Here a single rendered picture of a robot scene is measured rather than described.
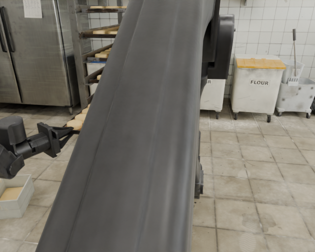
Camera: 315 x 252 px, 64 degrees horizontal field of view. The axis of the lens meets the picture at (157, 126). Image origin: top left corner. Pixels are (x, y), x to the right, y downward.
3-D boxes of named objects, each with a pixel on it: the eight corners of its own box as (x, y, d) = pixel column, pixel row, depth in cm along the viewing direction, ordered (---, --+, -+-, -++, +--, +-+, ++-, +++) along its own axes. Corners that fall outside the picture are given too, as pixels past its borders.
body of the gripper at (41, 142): (53, 126, 74) (28, 135, 69) (59, 156, 78) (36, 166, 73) (42, 120, 78) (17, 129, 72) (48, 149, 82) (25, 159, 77)
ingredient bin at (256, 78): (230, 121, 327) (238, 61, 294) (227, 104, 383) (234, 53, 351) (274, 124, 317) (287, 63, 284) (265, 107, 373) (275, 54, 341)
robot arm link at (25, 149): (3, 161, 71) (12, 169, 68) (-3, 139, 68) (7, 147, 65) (27, 151, 76) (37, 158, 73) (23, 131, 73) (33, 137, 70)
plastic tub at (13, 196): (22, 218, 175) (17, 200, 168) (-12, 221, 173) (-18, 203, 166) (35, 190, 202) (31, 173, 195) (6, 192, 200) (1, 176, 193)
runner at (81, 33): (86, 39, 96) (85, 31, 95) (79, 39, 96) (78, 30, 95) (128, 28, 153) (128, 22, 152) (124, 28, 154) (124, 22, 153)
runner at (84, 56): (88, 63, 100) (87, 55, 99) (82, 63, 100) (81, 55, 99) (129, 43, 157) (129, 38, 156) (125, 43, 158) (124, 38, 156)
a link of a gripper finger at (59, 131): (78, 124, 80) (51, 134, 74) (81, 143, 83) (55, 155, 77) (66, 118, 84) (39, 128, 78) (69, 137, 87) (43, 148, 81)
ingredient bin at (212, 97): (180, 118, 335) (183, 60, 303) (184, 102, 392) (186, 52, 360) (222, 121, 327) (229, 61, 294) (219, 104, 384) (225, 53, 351)
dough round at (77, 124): (73, 123, 89) (72, 118, 88) (85, 125, 88) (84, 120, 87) (64, 129, 85) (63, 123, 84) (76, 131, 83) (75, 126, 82)
